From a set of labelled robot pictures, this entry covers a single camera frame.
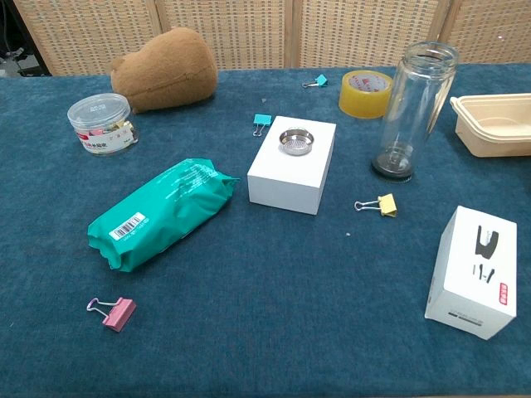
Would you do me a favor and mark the small metal strainer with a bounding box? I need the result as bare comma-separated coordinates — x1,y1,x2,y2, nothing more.
278,128,313,158

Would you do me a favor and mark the white rectangular box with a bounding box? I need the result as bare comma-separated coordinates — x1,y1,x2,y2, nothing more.
246,115,337,216

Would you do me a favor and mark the white stapler box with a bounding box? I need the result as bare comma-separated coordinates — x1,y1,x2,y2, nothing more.
424,205,519,341

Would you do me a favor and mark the green wet wipes pack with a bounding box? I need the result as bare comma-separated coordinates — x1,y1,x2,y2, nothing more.
86,157,241,273

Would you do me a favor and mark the blue table cloth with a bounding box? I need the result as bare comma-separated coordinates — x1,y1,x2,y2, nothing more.
0,61,531,398

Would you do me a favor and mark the yellow binder clip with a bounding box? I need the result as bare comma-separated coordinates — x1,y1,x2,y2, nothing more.
353,192,398,218

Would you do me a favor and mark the yellow packing tape roll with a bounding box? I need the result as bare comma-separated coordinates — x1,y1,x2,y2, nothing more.
339,70,394,120

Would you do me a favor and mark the brown plush toy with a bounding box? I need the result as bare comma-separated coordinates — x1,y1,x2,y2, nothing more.
110,27,219,115

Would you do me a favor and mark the woven folding screen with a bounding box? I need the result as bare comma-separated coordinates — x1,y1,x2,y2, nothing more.
12,0,531,78

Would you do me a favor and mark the clear glass bottle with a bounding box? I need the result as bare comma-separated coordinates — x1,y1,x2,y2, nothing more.
370,41,460,182

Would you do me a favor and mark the clear plastic jar of clips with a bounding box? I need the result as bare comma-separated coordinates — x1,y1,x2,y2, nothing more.
66,93,140,158

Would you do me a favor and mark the pink binder clip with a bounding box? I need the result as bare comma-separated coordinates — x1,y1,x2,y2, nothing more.
85,296,138,332

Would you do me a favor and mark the beige food container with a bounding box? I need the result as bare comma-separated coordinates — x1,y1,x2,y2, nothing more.
450,93,531,158

